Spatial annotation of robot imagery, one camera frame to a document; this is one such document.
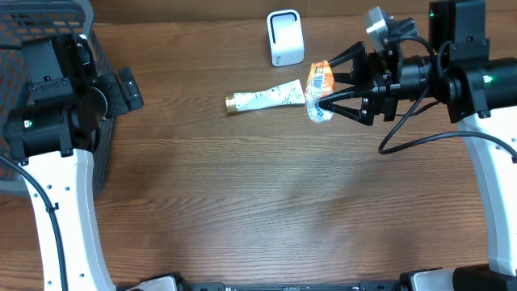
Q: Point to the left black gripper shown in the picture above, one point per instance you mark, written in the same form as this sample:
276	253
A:
120	104

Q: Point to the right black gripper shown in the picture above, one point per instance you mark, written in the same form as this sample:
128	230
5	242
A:
384	83

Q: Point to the small orange tissue pack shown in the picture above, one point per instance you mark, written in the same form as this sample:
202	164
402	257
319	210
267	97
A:
320	83

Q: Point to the white Pantene tube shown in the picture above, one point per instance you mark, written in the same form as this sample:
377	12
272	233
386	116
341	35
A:
287	94

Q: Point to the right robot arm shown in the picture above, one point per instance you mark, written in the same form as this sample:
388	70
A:
452	66

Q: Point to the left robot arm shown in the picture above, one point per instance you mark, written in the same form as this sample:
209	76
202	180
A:
52	148

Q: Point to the white barcode scanner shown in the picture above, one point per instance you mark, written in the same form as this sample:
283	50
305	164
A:
285	37

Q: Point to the grey plastic mesh basket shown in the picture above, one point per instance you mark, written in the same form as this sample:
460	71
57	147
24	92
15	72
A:
28	20

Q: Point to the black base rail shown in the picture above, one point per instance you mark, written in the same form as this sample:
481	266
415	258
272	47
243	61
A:
478	277

